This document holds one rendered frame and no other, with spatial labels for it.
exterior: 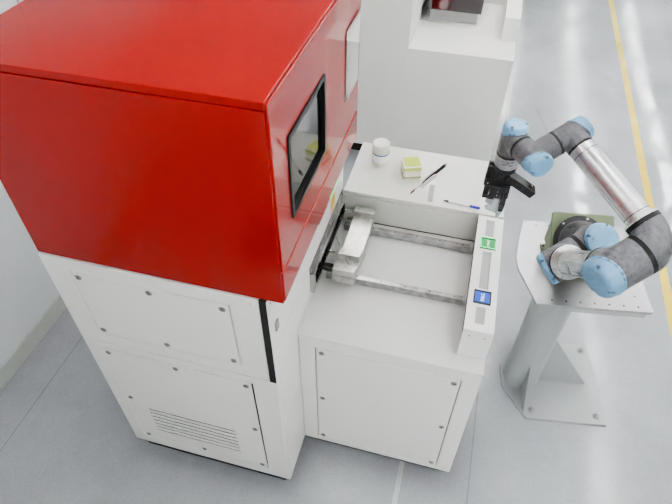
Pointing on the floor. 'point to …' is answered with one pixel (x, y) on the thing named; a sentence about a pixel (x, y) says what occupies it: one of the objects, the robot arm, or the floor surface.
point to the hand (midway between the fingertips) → (498, 213)
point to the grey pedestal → (550, 372)
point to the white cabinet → (384, 402)
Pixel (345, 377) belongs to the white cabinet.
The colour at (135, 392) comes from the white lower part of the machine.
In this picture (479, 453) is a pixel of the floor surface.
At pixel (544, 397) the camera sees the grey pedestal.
